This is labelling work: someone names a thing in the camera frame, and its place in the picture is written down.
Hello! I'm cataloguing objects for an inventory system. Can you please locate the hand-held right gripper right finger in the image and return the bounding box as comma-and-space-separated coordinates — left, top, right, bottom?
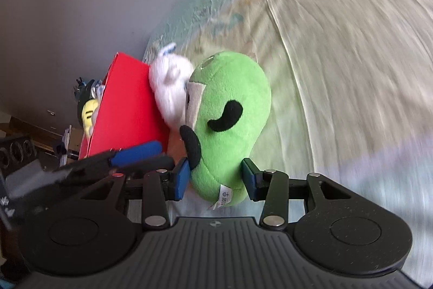
241, 158, 362, 230

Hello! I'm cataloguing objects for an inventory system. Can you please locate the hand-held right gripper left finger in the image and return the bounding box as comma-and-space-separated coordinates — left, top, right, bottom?
73, 156, 191, 231

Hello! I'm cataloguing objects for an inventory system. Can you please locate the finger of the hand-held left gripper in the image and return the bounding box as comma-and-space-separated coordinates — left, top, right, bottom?
61, 140, 163, 180
118, 155, 175, 175

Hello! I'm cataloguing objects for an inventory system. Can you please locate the red storage box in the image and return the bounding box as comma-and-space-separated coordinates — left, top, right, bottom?
78, 52, 170, 161

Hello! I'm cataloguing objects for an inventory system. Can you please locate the yellow tiger plush toy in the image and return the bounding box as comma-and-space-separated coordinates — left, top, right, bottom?
81, 99, 100, 137

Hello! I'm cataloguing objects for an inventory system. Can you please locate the white plush toy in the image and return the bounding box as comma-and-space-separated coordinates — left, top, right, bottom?
148, 43, 195, 130

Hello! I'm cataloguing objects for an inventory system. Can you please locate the green plush toy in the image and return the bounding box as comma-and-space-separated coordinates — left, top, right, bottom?
179, 51, 273, 208

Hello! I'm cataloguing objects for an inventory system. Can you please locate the black device with round dials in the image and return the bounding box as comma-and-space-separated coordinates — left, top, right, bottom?
0, 137, 36, 171

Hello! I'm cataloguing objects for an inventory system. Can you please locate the wooden furniture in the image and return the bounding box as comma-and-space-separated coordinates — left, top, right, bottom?
0, 116, 65, 154

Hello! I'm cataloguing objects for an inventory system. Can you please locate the blue patterned white cloth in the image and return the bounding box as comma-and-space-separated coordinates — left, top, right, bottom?
91, 81, 107, 98

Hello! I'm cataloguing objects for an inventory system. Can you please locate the dark green cloth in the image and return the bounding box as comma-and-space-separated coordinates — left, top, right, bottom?
76, 79, 97, 122

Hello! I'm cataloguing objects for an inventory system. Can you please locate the pale green bear-print bedsheet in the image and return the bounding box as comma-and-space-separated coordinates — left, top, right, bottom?
142, 0, 433, 286

